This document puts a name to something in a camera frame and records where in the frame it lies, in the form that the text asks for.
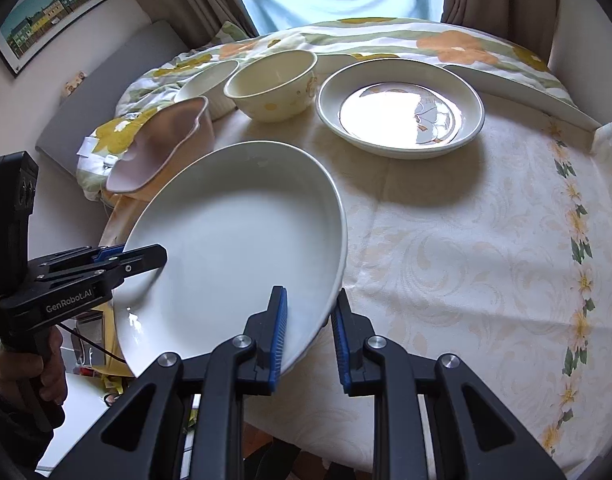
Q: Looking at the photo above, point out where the floral blanket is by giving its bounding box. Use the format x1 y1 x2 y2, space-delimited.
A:
76 17 581 202

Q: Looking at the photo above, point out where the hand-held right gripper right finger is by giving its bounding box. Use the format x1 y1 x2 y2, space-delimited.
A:
330 287 569 480

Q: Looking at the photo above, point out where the cream floral bowl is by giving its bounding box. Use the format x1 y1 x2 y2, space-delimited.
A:
223 50 319 123

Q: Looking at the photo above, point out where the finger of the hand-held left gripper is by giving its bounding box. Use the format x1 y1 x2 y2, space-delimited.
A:
36 243 168 292
28 245 126 274

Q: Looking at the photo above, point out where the white ribbed bowl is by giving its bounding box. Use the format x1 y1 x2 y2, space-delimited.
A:
174 60 243 120

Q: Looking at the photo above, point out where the large white plate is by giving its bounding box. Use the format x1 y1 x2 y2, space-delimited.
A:
113 141 347 378

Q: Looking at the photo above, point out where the grey seat cushion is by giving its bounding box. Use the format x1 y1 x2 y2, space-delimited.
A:
35 20 193 192

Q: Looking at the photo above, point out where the person's left forearm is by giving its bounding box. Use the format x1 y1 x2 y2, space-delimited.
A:
0 372 57 471

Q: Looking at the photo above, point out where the pink bowl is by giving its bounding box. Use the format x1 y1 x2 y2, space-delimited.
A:
105 96 217 194

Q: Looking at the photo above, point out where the brown curtain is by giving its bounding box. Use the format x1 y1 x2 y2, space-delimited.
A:
111 0 259 54
441 0 559 72

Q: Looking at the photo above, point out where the cream rimmed plate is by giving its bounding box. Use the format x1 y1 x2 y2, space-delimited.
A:
316 58 486 160

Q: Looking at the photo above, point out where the person's left hand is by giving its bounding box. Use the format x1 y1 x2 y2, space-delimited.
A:
0 329 70 411

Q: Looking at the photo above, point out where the cream patterned tablecloth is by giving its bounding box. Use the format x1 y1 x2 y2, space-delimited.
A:
101 80 612 476

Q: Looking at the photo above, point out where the black cable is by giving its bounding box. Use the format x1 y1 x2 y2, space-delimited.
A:
60 324 130 364

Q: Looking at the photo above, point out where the framed wall picture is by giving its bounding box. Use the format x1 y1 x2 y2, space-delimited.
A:
0 0 116 79

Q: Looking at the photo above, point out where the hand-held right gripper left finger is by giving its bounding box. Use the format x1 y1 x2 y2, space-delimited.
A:
46 285 289 480

